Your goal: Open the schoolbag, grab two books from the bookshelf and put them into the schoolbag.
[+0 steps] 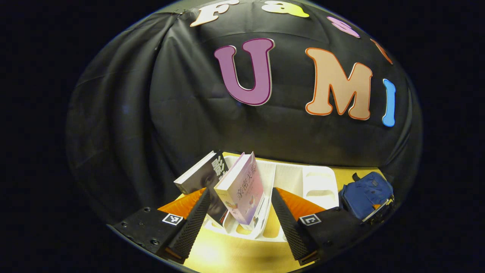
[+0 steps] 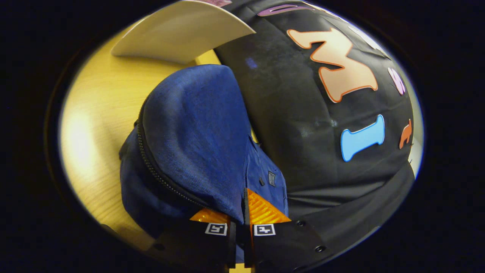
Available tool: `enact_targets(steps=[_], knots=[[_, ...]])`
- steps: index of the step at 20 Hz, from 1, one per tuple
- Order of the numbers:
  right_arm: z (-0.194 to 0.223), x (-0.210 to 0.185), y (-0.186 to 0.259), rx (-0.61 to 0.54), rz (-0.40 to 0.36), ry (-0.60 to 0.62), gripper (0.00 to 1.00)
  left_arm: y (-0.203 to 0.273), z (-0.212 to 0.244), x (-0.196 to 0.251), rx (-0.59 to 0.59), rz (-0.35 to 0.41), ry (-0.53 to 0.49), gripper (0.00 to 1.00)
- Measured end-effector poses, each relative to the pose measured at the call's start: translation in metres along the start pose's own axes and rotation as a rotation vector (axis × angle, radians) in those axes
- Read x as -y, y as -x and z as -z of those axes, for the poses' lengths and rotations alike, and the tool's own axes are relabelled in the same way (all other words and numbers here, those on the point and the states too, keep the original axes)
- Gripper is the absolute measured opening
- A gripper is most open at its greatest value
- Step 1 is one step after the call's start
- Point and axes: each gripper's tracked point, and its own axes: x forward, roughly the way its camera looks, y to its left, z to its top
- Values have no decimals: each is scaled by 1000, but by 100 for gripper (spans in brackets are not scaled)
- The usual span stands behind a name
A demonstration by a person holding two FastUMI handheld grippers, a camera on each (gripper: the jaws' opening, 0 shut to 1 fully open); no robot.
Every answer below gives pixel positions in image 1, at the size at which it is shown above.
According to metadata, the pink cover book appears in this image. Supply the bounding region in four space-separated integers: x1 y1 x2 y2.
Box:
214 152 264 226

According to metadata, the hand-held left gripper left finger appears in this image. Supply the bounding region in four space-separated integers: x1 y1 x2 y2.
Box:
107 188 211 265

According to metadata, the blue schoolbag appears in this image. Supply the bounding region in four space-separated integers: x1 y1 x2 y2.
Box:
339 171 394 221

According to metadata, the white plastic bookshelf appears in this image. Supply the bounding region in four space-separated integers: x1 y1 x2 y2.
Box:
203 154 340 243

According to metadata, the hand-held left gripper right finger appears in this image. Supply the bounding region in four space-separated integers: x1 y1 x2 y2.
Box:
271 187 374 266

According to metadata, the grey face cover book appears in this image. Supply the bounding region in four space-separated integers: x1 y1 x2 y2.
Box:
174 150 230 226

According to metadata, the black backdrop cloth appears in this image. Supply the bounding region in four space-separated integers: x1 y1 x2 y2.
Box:
66 0 423 224

